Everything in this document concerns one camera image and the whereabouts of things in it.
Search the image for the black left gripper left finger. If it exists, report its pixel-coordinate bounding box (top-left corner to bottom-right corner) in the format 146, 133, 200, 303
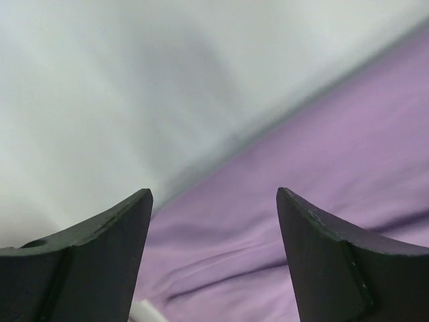
1, 189, 154, 322

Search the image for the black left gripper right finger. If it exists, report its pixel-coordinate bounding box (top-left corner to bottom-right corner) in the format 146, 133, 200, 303
276, 188, 428, 322

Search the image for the lilac t-shirt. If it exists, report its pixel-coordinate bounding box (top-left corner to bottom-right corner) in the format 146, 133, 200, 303
135, 28, 428, 321

